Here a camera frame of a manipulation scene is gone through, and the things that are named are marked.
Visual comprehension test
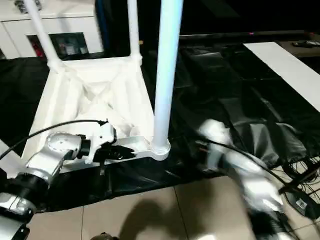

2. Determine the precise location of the long black bar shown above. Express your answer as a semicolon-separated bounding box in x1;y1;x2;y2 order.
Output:
178;29;305;41

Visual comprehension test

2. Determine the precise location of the black mat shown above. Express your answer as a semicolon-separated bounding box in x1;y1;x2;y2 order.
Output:
0;41;320;212

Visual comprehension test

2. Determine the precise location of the white plastic table top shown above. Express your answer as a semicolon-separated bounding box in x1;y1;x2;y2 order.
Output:
20;55;173;175

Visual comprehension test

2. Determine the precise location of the flat white board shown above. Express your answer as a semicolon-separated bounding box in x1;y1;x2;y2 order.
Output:
243;41;320;113

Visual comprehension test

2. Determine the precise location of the white cabinet with glass doors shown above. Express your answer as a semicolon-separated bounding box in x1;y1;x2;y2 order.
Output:
0;0;106;60

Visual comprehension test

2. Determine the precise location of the black left wrist camera cable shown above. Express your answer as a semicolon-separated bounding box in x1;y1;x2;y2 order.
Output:
0;118;110;161

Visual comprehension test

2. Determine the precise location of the small black flat device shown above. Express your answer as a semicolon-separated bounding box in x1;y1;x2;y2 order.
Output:
291;39;320;48

